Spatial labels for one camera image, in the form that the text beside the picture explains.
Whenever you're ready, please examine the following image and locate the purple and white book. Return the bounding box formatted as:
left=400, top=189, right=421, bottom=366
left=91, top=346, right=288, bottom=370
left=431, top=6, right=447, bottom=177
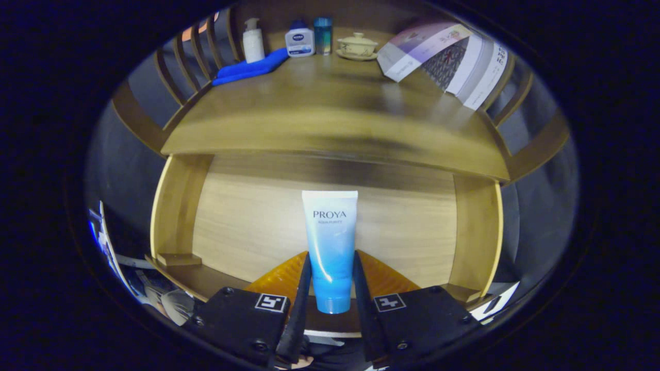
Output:
left=376, top=21, right=472, bottom=83

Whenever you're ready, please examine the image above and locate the wooden countertop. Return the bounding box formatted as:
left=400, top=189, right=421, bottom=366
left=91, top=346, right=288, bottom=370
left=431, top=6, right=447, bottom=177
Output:
left=161, top=49, right=511, bottom=181

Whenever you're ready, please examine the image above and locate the teal cylindrical bottle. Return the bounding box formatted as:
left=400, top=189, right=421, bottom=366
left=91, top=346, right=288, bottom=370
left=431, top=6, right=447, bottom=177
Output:
left=313, top=16, right=333, bottom=56

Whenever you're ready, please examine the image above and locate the white lotion bottle blue cap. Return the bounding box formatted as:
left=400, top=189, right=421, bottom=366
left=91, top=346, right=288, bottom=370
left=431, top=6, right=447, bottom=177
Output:
left=285, top=20, right=316, bottom=58

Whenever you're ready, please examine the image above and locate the dark patterned book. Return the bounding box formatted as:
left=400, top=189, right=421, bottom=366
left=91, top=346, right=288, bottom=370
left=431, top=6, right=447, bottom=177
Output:
left=420, top=37, right=471, bottom=92

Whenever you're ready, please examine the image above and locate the blue folded cloth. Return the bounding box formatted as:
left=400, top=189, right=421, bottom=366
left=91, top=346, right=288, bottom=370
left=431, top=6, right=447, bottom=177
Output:
left=211, top=47, right=289, bottom=87

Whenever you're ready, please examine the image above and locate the blue and white cosmetic tube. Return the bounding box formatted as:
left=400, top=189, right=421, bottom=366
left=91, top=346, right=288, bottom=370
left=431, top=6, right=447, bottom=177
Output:
left=302, top=190, right=359, bottom=315

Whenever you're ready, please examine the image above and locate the wooden cabinet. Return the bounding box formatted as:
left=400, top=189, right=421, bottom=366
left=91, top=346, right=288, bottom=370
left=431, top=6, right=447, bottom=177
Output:
left=111, top=0, right=570, bottom=186

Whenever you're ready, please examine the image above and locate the white book black spine text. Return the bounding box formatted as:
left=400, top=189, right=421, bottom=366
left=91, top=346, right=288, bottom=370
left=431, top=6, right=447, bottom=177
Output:
left=463, top=41, right=508, bottom=111

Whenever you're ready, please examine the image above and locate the white pump bottle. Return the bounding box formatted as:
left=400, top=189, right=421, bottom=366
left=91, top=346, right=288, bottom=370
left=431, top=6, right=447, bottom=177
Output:
left=242, top=18, right=266, bottom=64

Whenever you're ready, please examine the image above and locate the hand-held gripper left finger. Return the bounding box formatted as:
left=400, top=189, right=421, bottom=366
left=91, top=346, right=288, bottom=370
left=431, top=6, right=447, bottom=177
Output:
left=186, top=251, right=313, bottom=369

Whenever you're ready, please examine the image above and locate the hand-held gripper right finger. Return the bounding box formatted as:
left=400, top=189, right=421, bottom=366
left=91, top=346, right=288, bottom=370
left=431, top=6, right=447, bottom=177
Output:
left=353, top=250, right=477, bottom=369

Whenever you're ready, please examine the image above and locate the beige lidded teacup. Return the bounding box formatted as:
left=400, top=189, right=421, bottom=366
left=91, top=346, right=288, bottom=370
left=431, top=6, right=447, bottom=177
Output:
left=336, top=32, right=379, bottom=61

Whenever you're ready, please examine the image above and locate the plain white book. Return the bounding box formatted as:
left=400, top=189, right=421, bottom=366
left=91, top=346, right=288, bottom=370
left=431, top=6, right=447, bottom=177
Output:
left=446, top=33, right=488, bottom=98

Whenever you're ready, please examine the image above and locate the wooden drawer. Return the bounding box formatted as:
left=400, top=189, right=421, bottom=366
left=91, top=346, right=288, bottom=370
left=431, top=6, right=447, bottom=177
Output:
left=146, top=153, right=505, bottom=338

